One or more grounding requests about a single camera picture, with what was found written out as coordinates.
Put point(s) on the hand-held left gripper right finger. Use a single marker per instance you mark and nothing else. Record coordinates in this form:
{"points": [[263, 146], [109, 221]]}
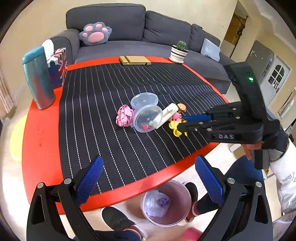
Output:
{"points": [[209, 180]]}

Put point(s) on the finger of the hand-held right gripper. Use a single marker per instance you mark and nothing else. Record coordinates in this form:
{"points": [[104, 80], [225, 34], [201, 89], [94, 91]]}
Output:
{"points": [[194, 118], [192, 127]]}

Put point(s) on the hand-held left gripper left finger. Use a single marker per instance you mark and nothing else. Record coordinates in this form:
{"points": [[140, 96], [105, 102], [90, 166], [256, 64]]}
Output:
{"points": [[90, 180]]}

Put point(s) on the pink pig toy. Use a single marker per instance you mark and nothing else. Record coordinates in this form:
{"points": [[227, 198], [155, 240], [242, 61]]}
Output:
{"points": [[177, 115]]}

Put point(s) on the yellow rubber toy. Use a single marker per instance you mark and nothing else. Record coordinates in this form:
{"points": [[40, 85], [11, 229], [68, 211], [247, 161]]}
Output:
{"points": [[174, 129]]}

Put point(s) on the white plastic tube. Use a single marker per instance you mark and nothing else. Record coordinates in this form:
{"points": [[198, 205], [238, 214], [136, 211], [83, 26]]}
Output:
{"points": [[168, 112]]}

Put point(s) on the pink trash bin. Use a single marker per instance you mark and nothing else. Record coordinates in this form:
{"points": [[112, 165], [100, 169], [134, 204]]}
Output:
{"points": [[178, 197]]}

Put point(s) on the clear round plastic container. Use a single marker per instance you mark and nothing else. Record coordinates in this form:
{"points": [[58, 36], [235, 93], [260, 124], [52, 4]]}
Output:
{"points": [[145, 118]]}

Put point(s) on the clear container lid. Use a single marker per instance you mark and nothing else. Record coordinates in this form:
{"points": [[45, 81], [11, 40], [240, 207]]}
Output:
{"points": [[144, 99]]}

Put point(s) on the pink paper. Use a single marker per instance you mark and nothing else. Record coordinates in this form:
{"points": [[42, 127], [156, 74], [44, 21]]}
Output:
{"points": [[123, 115]]}

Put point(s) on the person's right forearm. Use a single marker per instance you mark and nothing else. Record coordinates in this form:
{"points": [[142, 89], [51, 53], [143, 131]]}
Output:
{"points": [[285, 176]]}

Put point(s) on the person's right hand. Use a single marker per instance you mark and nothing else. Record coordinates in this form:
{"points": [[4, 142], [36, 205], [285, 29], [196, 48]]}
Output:
{"points": [[276, 143]]}

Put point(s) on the person's black right shoe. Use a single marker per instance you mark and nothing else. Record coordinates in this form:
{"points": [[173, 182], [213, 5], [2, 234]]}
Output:
{"points": [[192, 190]]}

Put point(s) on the person's black shoe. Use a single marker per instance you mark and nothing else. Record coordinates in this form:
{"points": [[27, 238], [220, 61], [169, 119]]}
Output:
{"points": [[192, 190], [115, 217]]}

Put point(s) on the white side table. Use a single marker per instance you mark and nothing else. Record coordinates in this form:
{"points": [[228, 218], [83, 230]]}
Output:
{"points": [[234, 148]]}

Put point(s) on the person's right leg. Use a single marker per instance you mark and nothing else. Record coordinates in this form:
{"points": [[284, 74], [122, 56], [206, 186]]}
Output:
{"points": [[240, 169]]}

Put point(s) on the person's leg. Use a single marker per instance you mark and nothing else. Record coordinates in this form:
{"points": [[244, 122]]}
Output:
{"points": [[129, 234], [240, 169]]}

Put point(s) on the black white-striped table mat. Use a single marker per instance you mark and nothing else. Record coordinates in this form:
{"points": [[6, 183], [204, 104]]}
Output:
{"points": [[97, 139]]}

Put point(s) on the person's black left shoe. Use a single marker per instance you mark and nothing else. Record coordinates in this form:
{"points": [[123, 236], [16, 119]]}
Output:
{"points": [[115, 217]]}

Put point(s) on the pink stool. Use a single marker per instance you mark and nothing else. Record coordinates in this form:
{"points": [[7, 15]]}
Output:
{"points": [[190, 234]]}

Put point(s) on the white door arched window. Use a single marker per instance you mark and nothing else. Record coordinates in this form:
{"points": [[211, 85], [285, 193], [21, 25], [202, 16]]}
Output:
{"points": [[277, 76]]}

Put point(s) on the clear plastic bin bag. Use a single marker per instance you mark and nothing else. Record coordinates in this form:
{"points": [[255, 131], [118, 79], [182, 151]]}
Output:
{"points": [[155, 206]]}

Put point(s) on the potted cactus striped pot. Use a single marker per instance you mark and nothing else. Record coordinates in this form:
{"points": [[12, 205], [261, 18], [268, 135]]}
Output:
{"points": [[178, 54]]}

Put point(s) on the grey refrigerator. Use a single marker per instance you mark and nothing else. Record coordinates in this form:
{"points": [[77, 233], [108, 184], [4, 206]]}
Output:
{"points": [[261, 60]]}

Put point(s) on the person's left leg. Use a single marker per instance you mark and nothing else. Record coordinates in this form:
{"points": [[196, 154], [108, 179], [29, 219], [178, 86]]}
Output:
{"points": [[129, 234]]}

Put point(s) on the light blue cushion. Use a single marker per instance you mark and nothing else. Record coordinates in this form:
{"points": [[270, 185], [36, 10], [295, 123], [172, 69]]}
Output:
{"points": [[210, 49]]}

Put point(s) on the wooden phone stand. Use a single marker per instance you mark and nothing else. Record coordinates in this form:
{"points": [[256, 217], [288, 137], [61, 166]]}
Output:
{"points": [[136, 60]]}

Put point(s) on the yellow stool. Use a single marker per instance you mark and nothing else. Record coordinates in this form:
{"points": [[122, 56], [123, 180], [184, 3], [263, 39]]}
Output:
{"points": [[17, 141]]}

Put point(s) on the white printed shirt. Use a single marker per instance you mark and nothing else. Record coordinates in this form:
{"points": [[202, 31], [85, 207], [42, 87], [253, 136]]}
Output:
{"points": [[285, 229]]}

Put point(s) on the grey fabric sofa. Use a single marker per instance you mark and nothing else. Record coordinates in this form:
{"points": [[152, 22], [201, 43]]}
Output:
{"points": [[129, 48]]}

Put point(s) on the teal thermos bottle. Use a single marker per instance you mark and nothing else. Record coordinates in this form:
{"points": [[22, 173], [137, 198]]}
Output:
{"points": [[38, 81]]}

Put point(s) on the flag print tissue box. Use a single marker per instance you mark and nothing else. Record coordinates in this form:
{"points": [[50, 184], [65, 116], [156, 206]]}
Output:
{"points": [[59, 69]]}

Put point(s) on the beige curtain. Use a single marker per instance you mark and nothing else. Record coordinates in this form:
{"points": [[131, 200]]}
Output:
{"points": [[5, 97]]}

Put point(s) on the grey pink paw cushion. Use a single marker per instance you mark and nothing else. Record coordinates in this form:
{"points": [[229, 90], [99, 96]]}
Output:
{"points": [[96, 36]]}

